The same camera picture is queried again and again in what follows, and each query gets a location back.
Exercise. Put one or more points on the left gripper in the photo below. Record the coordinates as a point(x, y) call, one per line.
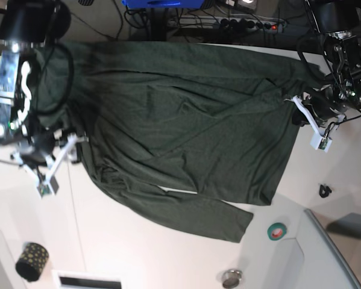
point(319, 106)

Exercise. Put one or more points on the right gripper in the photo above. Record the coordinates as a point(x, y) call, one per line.
point(38, 148)

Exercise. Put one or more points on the dark green t-shirt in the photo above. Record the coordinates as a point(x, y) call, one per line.
point(196, 197)

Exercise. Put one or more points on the small black clip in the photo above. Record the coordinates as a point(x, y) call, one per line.
point(324, 191)

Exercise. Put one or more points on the power strip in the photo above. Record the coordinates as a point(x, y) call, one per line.
point(271, 26)

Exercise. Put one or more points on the black yellow-dotted cup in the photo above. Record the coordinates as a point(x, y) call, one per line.
point(32, 262)

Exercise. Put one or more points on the green tape roll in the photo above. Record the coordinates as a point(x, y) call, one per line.
point(277, 231)

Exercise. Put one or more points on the black round stand base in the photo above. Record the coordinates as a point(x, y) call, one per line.
point(59, 21)

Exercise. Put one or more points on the white slotted tray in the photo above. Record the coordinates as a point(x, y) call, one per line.
point(66, 279)

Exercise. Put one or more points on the blue box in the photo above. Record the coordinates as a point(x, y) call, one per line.
point(137, 4)

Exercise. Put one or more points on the small metal tin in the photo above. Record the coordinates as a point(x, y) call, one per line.
point(231, 278)

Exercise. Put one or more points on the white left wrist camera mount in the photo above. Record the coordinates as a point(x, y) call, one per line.
point(322, 131)

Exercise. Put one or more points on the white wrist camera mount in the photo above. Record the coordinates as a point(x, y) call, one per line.
point(67, 148)
point(322, 131)

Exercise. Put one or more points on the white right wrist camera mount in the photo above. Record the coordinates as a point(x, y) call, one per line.
point(67, 148)

